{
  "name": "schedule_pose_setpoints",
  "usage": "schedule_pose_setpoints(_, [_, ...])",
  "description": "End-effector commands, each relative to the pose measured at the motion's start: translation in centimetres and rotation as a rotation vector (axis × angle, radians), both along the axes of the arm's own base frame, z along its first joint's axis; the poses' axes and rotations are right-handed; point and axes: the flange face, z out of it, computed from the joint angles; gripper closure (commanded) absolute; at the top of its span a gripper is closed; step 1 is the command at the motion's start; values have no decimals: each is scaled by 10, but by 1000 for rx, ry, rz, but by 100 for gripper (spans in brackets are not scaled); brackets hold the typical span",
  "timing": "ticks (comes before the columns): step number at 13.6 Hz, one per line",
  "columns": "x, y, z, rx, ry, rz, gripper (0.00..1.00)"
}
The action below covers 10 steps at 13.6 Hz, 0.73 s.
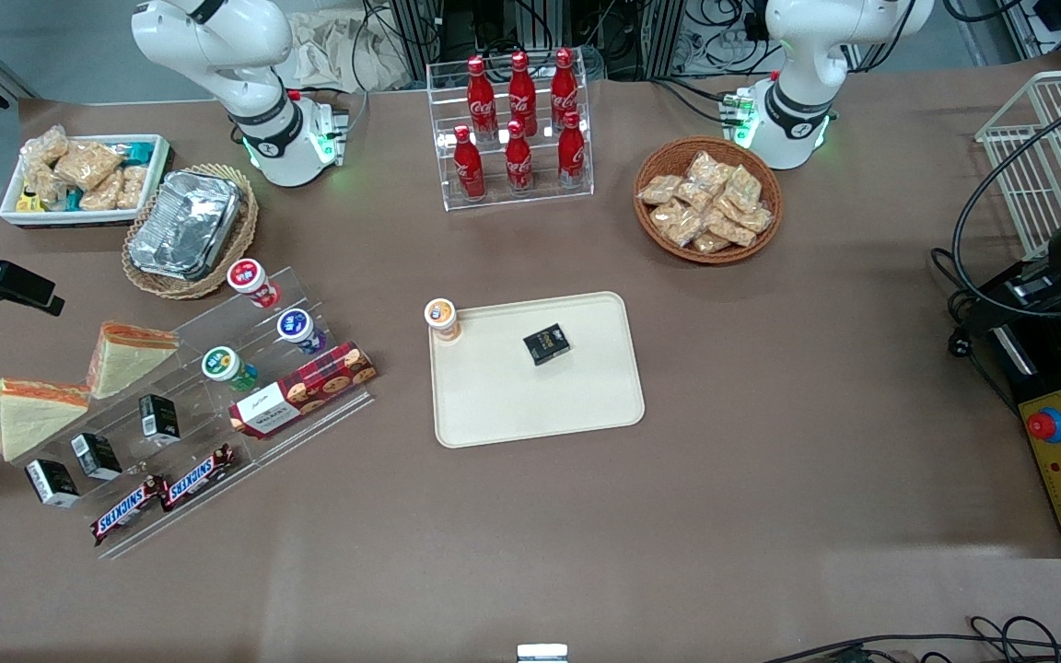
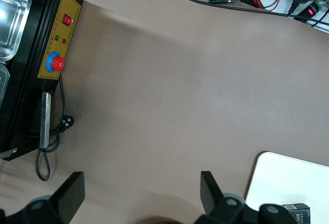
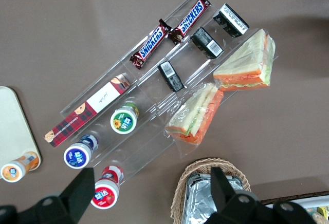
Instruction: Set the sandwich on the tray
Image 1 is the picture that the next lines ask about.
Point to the triangle sandwich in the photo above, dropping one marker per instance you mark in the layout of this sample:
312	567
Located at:
125	359
33	419

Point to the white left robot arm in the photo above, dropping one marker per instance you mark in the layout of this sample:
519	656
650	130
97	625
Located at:
798	110

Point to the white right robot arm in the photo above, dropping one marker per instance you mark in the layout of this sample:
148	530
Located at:
259	138

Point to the beige plastic serving tray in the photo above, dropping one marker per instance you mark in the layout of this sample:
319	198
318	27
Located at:
530	405

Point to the white rectangular bin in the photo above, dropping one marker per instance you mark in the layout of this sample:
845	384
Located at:
10	214

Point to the black control box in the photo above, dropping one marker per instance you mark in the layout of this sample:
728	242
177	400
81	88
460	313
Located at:
1037	368

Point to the yellow snack packet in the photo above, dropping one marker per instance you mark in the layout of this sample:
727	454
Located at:
29	201

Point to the clear bag of crackers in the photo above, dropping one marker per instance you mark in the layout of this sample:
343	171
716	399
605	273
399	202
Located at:
659	189
102	193
694	195
133	187
731	227
47	145
42	182
710	242
744	189
705	170
88	164
678	224

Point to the red emergency stop button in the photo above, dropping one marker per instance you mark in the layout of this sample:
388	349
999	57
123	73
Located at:
1046	425

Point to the aluminium foil container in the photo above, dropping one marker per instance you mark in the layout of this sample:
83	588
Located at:
185	226

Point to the teal snack packet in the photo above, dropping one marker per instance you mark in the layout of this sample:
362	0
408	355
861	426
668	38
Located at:
136	152

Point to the black tissue pack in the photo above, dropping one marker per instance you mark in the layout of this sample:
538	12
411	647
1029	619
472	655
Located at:
96	457
546	345
52	483
159	419

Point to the clear acrylic tiered stand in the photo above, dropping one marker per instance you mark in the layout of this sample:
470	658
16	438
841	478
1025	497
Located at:
217	322

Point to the green lid cup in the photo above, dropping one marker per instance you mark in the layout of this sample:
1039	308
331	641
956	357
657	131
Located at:
220	363

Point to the flat woven wicker basket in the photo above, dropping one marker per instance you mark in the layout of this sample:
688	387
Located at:
240	244

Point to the red lid cup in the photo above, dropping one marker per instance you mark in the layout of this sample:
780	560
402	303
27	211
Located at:
248	276

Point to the Snickers bar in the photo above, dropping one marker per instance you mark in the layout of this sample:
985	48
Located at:
199	477
125	511

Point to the blue lid cup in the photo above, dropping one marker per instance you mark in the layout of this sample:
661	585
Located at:
297	326

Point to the red tartan cookie box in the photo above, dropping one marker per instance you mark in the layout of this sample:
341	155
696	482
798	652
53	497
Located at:
309	387

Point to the round brown wicker basket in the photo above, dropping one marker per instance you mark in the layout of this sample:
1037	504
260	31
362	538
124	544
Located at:
655	235

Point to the beige crumpled cloth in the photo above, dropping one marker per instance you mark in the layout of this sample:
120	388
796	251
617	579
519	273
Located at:
328	51

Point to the orange lid cup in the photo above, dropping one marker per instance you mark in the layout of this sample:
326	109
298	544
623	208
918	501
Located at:
441	316

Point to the red Coca-Cola bottle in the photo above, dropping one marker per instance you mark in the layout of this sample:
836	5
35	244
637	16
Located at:
572	155
481	97
522	92
469	170
565	87
518	164

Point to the clear acrylic bottle rack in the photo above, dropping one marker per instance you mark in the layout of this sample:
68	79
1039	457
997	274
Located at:
540	198

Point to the small white device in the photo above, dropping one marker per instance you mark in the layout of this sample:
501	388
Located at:
542	653

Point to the aluminium equipment frame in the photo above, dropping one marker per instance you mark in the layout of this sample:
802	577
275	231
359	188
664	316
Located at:
641	32

